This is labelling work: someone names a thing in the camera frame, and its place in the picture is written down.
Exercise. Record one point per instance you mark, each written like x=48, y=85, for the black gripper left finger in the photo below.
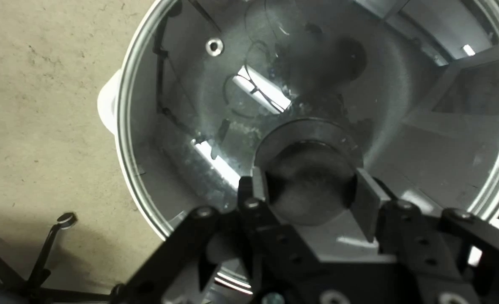
x=255, y=237

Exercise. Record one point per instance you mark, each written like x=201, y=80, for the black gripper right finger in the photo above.
x=429, y=243

